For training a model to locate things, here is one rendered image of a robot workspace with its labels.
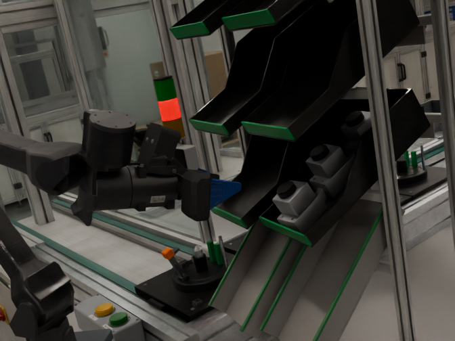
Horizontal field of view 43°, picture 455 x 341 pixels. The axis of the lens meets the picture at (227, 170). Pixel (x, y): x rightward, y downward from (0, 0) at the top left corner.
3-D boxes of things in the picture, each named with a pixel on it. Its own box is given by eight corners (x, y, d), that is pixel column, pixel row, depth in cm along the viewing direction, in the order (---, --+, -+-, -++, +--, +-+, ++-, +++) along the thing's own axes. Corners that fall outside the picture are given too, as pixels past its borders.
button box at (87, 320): (118, 360, 120) (112, 333, 118) (78, 328, 136) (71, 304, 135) (147, 344, 123) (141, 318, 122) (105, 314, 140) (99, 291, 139)
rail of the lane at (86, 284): (190, 388, 113) (178, 338, 110) (35, 277, 183) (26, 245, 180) (212, 373, 116) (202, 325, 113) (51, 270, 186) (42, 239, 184)
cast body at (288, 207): (303, 237, 87) (280, 203, 84) (285, 232, 91) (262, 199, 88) (336, 198, 90) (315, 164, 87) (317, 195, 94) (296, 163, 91)
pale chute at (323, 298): (323, 372, 89) (302, 363, 86) (277, 337, 100) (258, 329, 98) (406, 210, 92) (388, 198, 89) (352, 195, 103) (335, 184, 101)
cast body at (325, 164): (334, 199, 91) (312, 165, 88) (317, 193, 94) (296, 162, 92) (368, 164, 93) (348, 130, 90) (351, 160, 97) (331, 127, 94)
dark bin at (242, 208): (247, 230, 96) (223, 197, 94) (212, 213, 108) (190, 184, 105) (357, 122, 104) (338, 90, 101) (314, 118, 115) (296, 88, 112)
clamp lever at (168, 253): (181, 279, 128) (164, 254, 125) (177, 277, 130) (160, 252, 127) (193, 268, 130) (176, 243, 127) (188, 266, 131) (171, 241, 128)
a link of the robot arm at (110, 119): (34, 184, 77) (39, 101, 72) (77, 165, 84) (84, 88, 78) (101, 219, 73) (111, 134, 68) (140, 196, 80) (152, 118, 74)
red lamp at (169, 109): (168, 121, 143) (164, 101, 141) (158, 120, 147) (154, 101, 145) (185, 116, 145) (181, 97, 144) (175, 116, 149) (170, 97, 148)
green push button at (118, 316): (116, 331, 120) (114, 323, 120) (107, 326, 123) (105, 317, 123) (133, 323, 122) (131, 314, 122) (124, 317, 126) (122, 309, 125)
